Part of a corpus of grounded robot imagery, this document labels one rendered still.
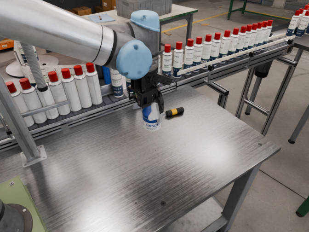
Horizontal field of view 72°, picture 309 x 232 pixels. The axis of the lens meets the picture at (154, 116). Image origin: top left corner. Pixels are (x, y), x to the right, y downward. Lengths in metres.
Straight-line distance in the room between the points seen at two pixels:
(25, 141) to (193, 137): 0.66
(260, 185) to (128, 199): 1.38
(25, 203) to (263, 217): 1.50
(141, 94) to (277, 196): 1.53
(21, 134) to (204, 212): 1.08
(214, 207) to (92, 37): 1.27
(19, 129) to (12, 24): 0.54
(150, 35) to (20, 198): 0.60
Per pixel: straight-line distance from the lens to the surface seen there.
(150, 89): 0.67
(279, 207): 1.92
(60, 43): 0.41
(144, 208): 0.75
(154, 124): 0.77
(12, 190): 0.82
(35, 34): 0.41
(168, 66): 1.19
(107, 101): 1.10
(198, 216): 1.44
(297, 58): 2.87
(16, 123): 0.88
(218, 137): 0.98
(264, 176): 2.05
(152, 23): 0.59
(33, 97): 0.99
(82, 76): 0.99
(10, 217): 0.68
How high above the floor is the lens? 1.49
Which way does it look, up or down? 39 degrees down
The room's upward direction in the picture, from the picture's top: straight up
